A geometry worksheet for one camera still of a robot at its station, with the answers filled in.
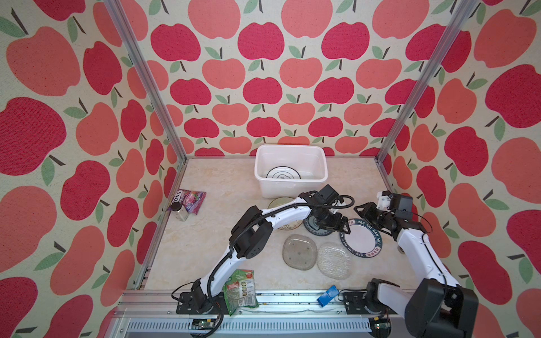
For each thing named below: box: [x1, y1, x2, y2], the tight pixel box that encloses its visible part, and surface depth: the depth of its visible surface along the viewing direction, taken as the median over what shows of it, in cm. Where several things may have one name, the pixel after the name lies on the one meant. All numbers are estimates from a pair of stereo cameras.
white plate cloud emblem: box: [266, 166, 301, 180], surface depth 113 cm
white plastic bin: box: [254, 144, 329, 199], surface depth 107 cm
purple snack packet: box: [167, 188, 207, 216], surface depth 103 cm
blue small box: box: [316, 285, 341, 308], surface depth 75 cm
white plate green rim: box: [339, 218, 383, 259], surface depth 90 cm
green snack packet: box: [223, 268, 260, 317], surface depth 77 cm
